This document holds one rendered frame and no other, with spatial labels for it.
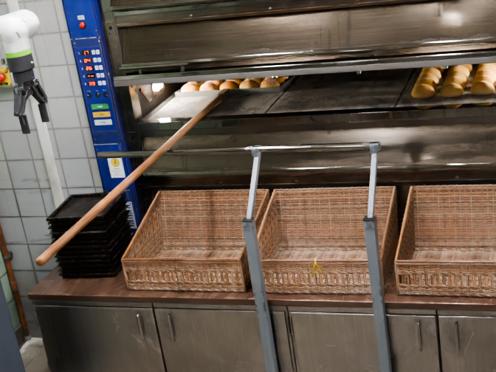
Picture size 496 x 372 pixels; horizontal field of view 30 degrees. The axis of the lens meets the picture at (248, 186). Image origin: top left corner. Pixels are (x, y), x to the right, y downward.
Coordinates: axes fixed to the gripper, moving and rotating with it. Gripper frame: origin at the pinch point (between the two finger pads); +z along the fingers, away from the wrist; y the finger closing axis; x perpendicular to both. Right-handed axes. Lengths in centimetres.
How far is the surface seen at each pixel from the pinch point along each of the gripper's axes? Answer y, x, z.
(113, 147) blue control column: -86, -20, 38
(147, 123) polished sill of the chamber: -89, -1, 28
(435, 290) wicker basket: -42, 131, 89
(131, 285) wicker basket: -41, 0, 87
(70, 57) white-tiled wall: -88, -33, -6
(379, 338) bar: -31, 110, 104
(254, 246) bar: -30, 64, 64
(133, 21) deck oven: -89, 2, -19
